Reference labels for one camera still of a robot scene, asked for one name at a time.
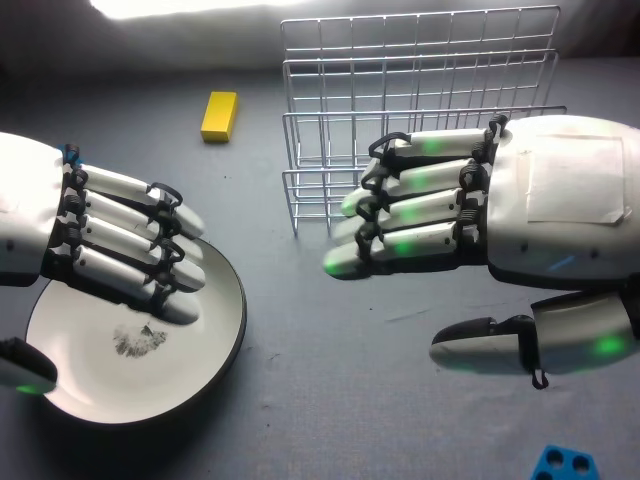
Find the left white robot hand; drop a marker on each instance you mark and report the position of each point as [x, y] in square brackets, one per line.
[30, 210]

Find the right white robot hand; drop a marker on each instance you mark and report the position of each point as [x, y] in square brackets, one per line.
[550, 190]

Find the yellow rectangular block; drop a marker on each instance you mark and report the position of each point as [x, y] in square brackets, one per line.
[220, 117]

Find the white backdrop cloth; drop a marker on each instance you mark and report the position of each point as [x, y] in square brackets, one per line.
[200, 45]

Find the grey table cloth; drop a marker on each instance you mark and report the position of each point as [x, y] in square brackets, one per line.
[350, 375]

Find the blue multi-hole block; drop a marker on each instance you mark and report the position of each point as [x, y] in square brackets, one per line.
[566, 465]

